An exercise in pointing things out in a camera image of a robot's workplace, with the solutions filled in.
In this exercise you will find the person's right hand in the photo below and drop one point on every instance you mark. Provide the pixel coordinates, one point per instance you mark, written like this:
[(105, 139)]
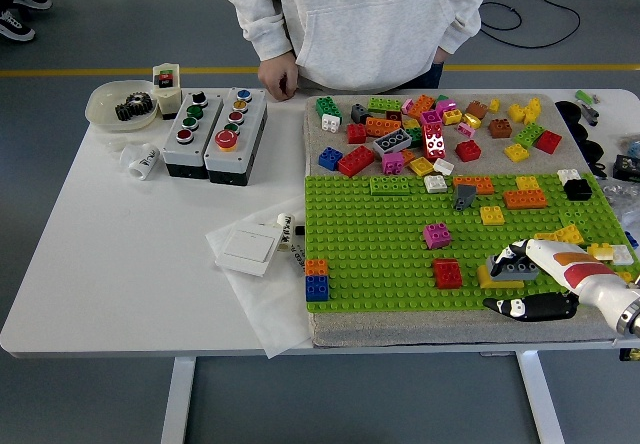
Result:
[(275, 76)]

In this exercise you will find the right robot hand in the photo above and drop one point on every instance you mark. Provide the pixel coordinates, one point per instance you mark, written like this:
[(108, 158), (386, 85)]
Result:
[(575, 269)]

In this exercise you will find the person's left hand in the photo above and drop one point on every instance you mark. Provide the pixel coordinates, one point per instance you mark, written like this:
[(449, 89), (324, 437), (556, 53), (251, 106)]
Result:
[(440, 58)]

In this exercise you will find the light grey long brick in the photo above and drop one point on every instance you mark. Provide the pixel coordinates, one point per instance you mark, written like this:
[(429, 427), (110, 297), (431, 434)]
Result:
[(522, 271)]

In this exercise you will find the dark grey slope brick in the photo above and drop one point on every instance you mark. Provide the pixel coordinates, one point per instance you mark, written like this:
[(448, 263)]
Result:
[(465, 197)]

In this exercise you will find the person's left forearm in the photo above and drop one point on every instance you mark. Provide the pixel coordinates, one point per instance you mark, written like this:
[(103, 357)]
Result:
[(467, 9)]

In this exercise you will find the person's right forearm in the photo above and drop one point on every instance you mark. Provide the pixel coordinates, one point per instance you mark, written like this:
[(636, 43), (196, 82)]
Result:
[(255, 14)]

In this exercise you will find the yellow small brick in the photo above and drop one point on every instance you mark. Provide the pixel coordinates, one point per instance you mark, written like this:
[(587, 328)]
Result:
[(412, 125), (600, 251), (494, 104), (472, 121)]

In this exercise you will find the yellow flat brick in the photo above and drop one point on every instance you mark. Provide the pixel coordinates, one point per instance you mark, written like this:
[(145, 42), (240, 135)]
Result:
[(421, 166), (544, 236)]

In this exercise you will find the magenta brick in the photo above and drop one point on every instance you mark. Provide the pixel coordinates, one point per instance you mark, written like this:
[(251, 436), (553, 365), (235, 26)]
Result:
[(445, 105), (436, 234), (392, 162), (431, 117)]

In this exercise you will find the brown brick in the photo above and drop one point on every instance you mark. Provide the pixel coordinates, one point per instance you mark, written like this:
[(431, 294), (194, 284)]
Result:
[(500, 127), (477, 110)]

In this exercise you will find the blue brick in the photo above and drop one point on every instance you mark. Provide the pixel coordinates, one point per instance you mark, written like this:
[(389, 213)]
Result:
[(316, 288), (329, 158), (633, 239)]

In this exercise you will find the white small brick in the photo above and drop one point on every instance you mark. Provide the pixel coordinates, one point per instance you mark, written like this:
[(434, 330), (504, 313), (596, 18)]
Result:
[(330, 123)]

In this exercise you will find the lime green long brick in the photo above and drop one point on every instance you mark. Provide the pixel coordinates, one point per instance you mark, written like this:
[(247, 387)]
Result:
[(384, 104), (389, 185)]

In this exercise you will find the maroon brick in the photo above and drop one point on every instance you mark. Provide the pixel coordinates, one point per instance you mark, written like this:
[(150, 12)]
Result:
[(392, 115)]

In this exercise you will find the pink small brick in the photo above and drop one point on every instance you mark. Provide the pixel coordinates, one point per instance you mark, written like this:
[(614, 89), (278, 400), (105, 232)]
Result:
[(466, 129)]

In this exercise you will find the black brick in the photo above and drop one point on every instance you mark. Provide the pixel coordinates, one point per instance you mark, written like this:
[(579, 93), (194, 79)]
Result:
[(578, 189)]

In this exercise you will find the red tall brick white dots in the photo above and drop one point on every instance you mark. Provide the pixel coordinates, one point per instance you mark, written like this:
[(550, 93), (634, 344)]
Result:
[(434, 141)]

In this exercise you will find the orange long brick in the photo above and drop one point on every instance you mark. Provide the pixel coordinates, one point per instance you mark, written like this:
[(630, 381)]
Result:
[(525, 199), (382, 126)]

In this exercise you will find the yellow curved brick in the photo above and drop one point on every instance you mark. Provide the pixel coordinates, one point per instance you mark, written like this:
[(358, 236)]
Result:
[(487, 279)]

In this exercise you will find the dark grey small brick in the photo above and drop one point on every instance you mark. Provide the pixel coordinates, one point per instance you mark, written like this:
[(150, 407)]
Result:
[(359, 112)]

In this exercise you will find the grey brick with dark studs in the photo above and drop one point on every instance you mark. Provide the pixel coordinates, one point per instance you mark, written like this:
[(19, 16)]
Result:
[(392, 141)]

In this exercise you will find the red small brick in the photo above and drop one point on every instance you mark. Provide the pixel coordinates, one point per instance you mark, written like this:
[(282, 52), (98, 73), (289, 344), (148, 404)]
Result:
[(356, 133)]

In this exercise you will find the orange small brick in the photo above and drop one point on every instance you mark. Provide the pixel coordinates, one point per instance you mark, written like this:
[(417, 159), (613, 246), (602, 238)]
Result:
[(408, 156)]

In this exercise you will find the white flat brick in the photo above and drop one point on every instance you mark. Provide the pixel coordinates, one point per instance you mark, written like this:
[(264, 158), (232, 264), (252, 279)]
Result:
[(443, 166)]

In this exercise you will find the red long brick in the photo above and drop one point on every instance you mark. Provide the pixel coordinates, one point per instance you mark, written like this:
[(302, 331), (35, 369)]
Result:
[(356, 160)]

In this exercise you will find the grey emergency-stop control box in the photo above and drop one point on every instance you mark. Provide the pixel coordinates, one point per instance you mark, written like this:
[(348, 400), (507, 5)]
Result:
[(250, 131)]

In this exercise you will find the grey four-button control box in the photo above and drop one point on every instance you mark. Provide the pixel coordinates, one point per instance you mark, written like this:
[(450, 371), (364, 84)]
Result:
[(207, 124)]

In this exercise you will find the clear plastic bag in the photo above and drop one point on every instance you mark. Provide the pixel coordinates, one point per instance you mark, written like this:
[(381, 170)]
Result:
[(622, 200)]

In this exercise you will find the person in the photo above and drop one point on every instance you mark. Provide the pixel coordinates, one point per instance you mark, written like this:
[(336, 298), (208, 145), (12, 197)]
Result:
[(360, 19), (30, 0)]

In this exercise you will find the black yellow labelled object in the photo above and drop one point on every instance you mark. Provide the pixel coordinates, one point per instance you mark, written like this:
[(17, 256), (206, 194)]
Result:
[(631, 355)]

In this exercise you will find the black printed box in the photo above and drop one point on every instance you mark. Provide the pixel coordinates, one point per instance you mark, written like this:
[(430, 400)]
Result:
[(629, 167)]

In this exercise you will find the black round disc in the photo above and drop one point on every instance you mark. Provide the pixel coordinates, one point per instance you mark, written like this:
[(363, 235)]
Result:
[(569, 109), (595, 149), (581, 130)]

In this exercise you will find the white table leg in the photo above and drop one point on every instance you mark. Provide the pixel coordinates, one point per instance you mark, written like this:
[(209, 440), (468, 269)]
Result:
[(542, 399), (179, 404)]

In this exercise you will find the black metal gear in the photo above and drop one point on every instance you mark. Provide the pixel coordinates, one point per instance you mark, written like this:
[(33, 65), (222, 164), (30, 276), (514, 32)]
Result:
[(140, 102), (124, 112)]

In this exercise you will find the green plastic tool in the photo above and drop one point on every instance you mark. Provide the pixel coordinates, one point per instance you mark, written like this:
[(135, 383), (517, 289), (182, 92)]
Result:
[(583, 96)]

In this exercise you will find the white printed tube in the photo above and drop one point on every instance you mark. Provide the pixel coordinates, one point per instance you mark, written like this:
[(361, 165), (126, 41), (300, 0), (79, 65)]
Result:
[(285, 230)]

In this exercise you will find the grey metal clip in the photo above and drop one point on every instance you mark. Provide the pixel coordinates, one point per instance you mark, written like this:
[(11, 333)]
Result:
[(591, 113)]

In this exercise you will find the white pipe tee fitting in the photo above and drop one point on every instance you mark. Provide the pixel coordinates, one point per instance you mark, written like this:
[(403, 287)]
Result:
[(141, 161)]

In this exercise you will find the white plastic bowl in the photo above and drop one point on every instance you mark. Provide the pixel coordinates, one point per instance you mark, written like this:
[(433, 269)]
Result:
[(102, 106)]

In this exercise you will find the green studded baseplate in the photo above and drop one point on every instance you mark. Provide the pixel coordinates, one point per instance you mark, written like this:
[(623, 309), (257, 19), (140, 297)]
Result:
[(370, 244)]

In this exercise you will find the cream switch box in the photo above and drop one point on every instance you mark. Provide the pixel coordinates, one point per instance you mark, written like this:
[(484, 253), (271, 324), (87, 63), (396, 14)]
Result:
[(167, 98)]

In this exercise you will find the white wall switch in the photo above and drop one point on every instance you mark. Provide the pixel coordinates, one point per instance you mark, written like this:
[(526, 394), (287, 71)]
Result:
[(248, 247)]

